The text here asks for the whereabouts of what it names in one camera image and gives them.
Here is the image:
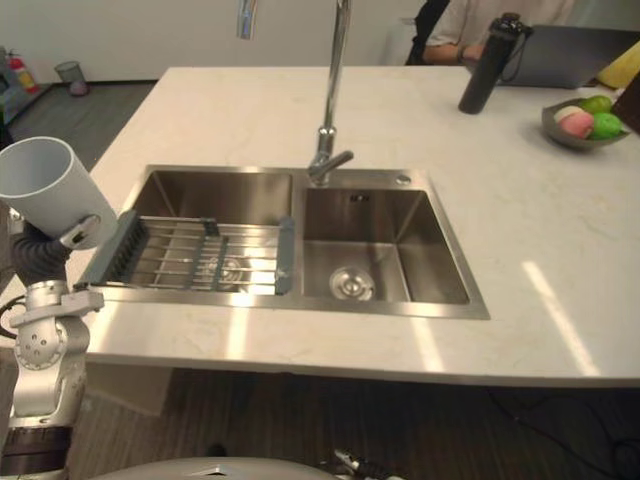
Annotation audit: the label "yellow cushion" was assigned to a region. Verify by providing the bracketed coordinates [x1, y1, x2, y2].
[596, 40, 640, 91]

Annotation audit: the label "grey mesh waste bin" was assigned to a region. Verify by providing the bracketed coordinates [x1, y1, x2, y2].
[54, 60, 84, 85]

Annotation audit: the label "white plastic cup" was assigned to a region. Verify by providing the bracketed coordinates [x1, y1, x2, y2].
[0, 136, 120, 250]

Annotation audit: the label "dark brown box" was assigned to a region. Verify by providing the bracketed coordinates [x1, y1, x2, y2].
[611, 79, 640, 134]

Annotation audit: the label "chrome kitchen faucet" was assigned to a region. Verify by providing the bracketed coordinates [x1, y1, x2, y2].
[305, 0, 355, 188]

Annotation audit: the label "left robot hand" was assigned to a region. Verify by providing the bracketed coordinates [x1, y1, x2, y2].
[8, 205, 103, 289]

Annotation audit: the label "green pear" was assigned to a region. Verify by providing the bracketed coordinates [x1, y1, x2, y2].
[578, 94, 614, 115]

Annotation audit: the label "silver robot body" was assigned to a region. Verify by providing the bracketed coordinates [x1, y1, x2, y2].
[82, 452, 371, 480]

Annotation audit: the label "pink peach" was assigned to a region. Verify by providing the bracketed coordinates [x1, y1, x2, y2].
[553, 103, 596, 139]

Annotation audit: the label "red fire extinguisher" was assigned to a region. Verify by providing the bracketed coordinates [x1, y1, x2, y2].
[5, 48, 41, 95]

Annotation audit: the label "grey laptop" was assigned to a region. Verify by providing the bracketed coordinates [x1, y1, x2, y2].
[495, 24, 640, 91]

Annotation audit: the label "stainless steel double sink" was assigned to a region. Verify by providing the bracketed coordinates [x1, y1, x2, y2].
[79, 163, 492, 322]

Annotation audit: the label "person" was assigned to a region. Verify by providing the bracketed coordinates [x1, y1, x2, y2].
[405, 0, 506, 66]

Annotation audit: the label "black water bottle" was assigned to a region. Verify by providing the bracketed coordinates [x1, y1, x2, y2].
[458, 13, 534, 116]

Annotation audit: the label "black floor cable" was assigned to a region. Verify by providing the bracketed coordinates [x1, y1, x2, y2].
[487, 387, 640, 480]

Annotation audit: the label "chrome door handle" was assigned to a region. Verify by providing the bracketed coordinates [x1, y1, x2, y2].
[235, 0, 257, 40]

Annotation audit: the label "grey wire drying rack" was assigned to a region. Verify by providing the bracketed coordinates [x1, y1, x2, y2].
[82, 209, 297, 297]

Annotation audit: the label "green apple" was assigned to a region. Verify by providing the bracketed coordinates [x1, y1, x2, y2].
[589, 112, 626, 141]

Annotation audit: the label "grey fruit bowl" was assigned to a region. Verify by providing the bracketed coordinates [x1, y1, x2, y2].
[541, 97, 632, 153]

